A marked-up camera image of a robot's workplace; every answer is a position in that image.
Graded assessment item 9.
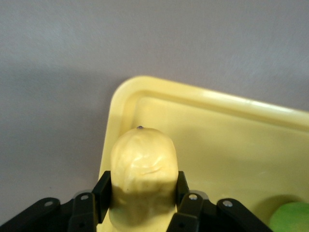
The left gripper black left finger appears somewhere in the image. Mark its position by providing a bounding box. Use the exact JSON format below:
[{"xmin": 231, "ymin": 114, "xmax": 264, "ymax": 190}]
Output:
[{"xmin": 0, "ymin": 170, "xmax": 114, "ymax": 232}]

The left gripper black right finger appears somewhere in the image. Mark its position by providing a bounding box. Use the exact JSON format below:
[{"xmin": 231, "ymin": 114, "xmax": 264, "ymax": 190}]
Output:
[{"xmin": 169, "ymin": 170, "xmax": 273, "ymax": 232}]

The yellow potato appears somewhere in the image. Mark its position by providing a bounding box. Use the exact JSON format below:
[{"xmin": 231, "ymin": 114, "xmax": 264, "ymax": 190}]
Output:
[{"xmin": 109, "ymin": 126, "xmax": 180, "ymax": 232}]

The green apple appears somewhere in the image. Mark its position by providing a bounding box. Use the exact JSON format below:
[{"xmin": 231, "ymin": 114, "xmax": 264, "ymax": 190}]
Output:
[{"xmin": 269, "ymin": 202, "xmax": 309, "ymax": 232}]

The yellow plastic tray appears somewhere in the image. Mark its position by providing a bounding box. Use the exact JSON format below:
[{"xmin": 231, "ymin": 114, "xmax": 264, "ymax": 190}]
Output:
[{"xmin": 98, "ymin": 75, "xmax": 309, "ymax": 232}]

